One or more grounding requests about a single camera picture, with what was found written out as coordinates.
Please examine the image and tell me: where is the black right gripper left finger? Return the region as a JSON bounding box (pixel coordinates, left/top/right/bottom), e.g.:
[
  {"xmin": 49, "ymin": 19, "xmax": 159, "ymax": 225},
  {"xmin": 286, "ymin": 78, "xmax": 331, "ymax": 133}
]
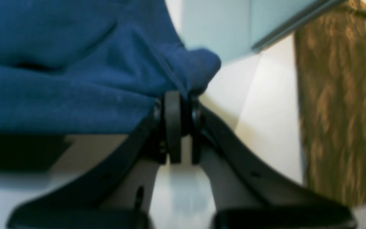
[{"xmin": 7, "ymin": 90, "xmax": 182, "ymax": 229}]

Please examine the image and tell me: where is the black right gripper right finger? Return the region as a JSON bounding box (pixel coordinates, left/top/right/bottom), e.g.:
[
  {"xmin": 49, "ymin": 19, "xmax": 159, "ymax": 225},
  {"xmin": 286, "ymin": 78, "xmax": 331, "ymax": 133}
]
[{"xmin": 188, "ymin": 96, "xmax": 357, "ymax": 229}]

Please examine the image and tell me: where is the dark blue T-shirt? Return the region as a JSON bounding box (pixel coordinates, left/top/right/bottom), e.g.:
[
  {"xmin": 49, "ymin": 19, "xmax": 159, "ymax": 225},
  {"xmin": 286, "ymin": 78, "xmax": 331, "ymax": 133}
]
[{"xmin": 0, "ymin": 0, "xmax": 221, "ymax": 134}]

